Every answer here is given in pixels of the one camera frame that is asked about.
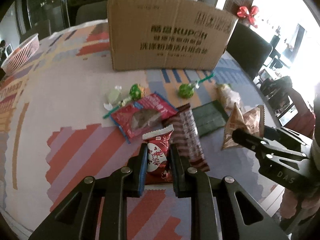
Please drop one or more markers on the red windowed snack packet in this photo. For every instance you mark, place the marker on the red windowed snack packet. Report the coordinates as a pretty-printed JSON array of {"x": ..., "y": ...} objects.
[{"x": 125, "y": 120}]

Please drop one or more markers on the pale green wrapped candy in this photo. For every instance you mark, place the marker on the pale green wrapped candy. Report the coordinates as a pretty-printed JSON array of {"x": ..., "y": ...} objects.
[{"x": 113, "y": 96}]

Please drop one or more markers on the patterned tablecloth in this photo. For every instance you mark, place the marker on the patterned tablecloth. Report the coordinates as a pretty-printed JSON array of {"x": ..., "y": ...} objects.
[{"x": 62, "y": 92}]

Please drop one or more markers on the clear wrapped bread roll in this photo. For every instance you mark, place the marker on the clear wrapped bread roll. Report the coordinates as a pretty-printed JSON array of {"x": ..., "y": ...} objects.
[{"x": 227, "y": 95}]

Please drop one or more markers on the dark green snack packet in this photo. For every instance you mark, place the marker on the dark green snack packet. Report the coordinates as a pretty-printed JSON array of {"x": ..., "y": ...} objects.
[{"x": 208, "y": 117}]

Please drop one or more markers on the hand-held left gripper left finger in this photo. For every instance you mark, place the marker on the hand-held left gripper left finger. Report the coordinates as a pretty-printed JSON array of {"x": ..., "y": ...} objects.
[{"x": 141, "y": 172}]

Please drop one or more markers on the brown cardboard box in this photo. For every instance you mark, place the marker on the brown cardboard box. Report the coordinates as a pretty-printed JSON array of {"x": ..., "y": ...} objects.
[{"x": 140, "y": 17}]

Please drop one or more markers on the red ribbon bow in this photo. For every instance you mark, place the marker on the red ribbon bow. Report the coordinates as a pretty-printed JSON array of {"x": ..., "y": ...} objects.
[{"x": 247, "y": 13}]

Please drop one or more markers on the pink plastic basket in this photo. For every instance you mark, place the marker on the pink plastic basket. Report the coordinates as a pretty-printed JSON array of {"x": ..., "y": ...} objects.
[{"x": 22, "y": 52}]

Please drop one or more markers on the brown striped wafer packet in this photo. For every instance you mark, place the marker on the brown striped wafer packet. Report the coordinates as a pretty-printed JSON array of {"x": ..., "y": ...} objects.
[{"x": 187, "y": 135}]

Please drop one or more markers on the brown triangular snack packet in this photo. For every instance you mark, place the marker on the brown triangular snack packet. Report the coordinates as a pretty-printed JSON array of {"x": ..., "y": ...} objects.
[
  {"x": 253, "y": 120},
  {"x": 233, "y": 122}
]

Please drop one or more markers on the green lollipop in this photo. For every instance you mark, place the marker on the green lollipop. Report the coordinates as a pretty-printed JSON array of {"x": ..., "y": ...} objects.
[
  {"x": 137, "y": 91},
  {"x": 185, "y": 90}
]

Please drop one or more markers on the red heart candy packet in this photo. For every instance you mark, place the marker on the red heart candy packet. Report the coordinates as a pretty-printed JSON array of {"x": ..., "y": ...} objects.
[{"x": 157, "y": 155}]

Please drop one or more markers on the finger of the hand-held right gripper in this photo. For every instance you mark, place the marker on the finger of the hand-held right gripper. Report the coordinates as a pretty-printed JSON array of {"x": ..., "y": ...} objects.
[
  {"x": 246, "y": 138},
  {"x": 280, "y": 132}
]

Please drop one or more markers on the dark dining chair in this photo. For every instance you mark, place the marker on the dark dining chair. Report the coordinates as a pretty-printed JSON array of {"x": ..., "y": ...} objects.
[
  {"x": 250, "y": 50},
  {"x": 91, "y": 12}
]

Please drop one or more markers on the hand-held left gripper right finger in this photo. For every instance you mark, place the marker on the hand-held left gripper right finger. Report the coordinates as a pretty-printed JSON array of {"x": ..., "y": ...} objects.
[{"x": 175, "y": 172}]

